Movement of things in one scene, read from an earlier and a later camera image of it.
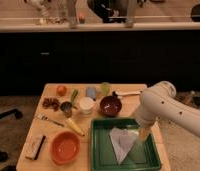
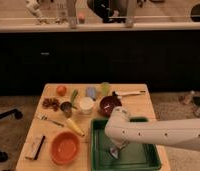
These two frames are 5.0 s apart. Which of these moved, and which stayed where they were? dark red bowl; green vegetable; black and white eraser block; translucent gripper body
Moved: translucent gripper body
Stayed: dark red bowl; black and white eraser block; green vegetable
